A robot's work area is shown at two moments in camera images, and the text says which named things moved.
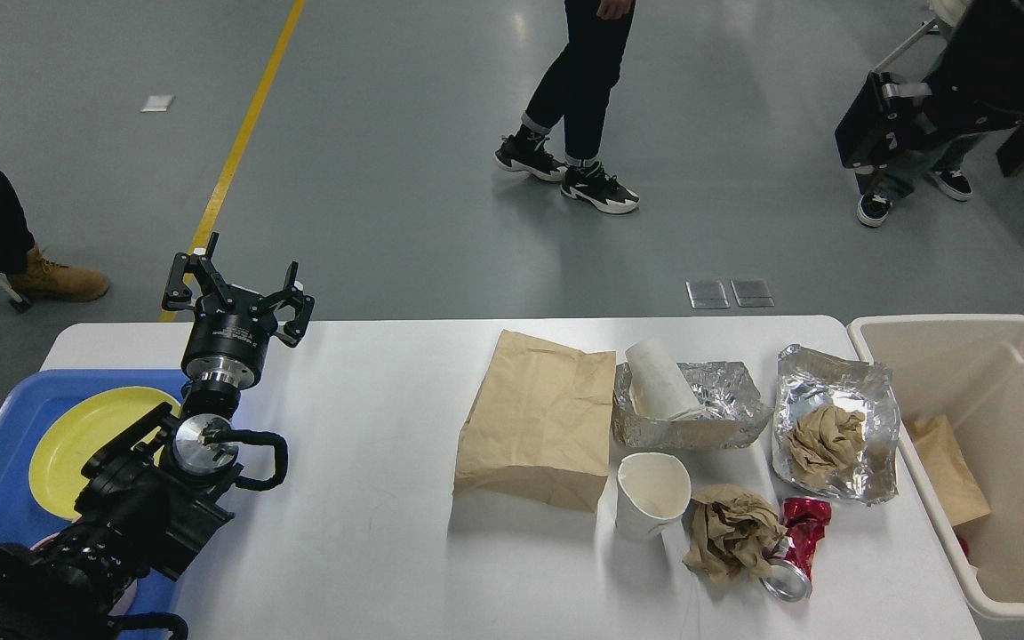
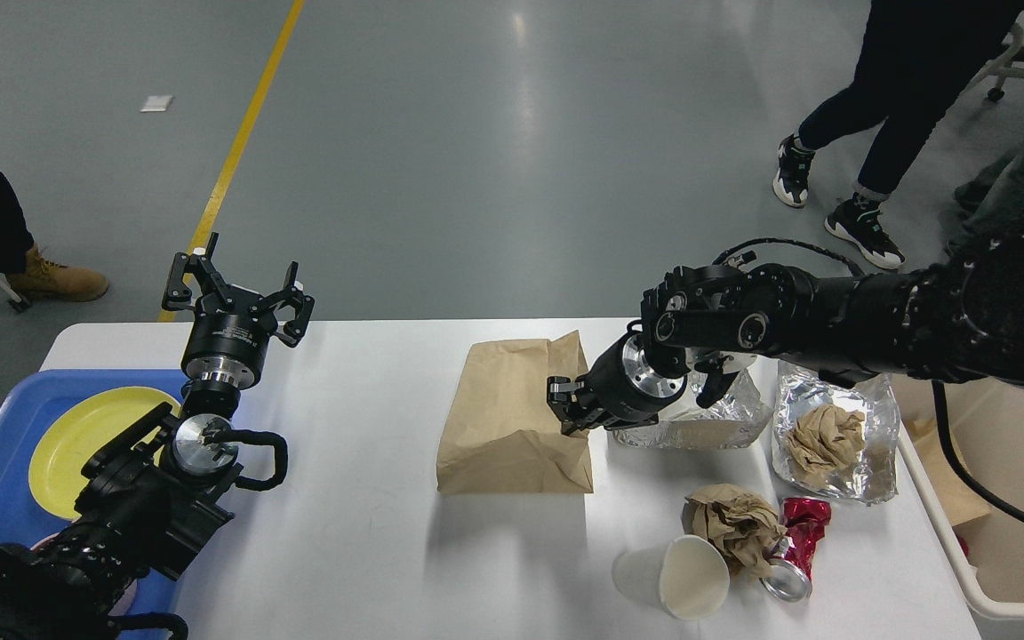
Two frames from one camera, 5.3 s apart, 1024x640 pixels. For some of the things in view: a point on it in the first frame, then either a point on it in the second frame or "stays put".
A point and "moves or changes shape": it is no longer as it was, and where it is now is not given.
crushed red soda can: x=805 y=522 stays put
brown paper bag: x=540 y=427 moves or changes shape
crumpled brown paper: x=732 y=529 stays put
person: x=575 y=86 -> x=916 y=53
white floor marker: x=157 y=103 stays put
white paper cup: x=653 y=492 -> x=687 y=576
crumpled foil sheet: x=808 y=378 stays put
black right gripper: x=1004 y=60 -> x=621 y=391
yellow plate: x=60 y=444 stays put
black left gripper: x=228 y=339 stays put
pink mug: x=126 y=600 stays put
